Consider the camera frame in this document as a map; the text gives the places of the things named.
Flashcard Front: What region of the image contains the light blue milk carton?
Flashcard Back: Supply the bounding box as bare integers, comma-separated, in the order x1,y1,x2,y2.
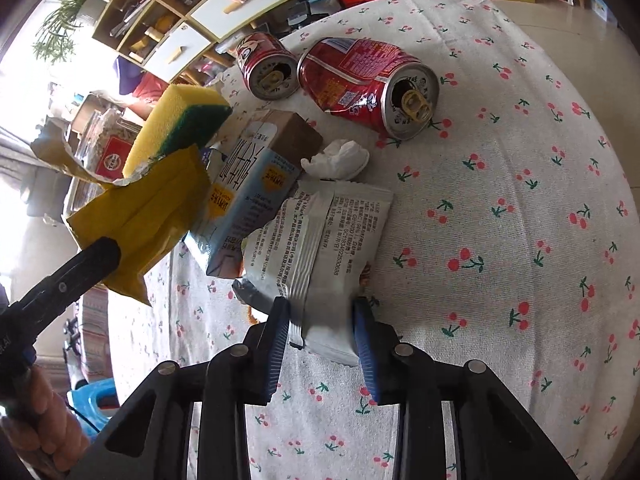
185,109,323,278

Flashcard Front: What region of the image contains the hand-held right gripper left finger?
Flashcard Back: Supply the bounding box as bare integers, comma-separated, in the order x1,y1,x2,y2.
87,297,292,480

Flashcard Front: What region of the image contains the torn yellow paper bag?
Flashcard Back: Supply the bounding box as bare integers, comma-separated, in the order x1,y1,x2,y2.
30,127,211,308

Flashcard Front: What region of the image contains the red label box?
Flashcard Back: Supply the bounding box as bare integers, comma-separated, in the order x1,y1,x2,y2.
95,135,136,181

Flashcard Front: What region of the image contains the yellow green sponge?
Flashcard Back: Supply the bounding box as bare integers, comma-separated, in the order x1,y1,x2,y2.
122,83,232,178

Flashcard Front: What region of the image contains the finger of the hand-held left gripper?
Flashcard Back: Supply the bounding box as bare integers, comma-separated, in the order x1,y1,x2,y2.
10,237,122,336

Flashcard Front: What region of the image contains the cherry print tablecloth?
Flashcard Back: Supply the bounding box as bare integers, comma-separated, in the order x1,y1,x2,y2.
107,0,640,480

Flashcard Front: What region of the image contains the crumpled white tissue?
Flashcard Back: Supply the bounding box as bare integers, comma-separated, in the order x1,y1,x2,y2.
301,139,371,181

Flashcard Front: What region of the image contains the green potted plant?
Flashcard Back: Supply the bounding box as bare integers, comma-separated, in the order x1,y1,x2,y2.
32,0,103,66

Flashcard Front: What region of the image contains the blue plastic jug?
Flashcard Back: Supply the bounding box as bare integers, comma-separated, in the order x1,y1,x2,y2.
67,377,118,421

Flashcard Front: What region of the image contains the crushed large red can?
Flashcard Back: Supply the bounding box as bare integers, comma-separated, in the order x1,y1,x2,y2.
297,37,441,141

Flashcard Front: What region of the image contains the wooden cabinet with white doors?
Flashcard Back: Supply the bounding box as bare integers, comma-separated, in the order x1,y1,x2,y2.
92,0,451,86

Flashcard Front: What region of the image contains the person's left hand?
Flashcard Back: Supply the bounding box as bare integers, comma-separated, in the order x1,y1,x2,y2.
0,365,92,472

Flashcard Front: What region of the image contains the white snack wrapper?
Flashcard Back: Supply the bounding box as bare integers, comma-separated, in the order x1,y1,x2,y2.
231,180,393,367

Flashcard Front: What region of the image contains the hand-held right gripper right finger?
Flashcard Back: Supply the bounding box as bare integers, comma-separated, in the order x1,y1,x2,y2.
351,297,581,480

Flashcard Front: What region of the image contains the small red cartoon can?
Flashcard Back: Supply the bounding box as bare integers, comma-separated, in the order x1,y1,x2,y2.
236,31,299,101

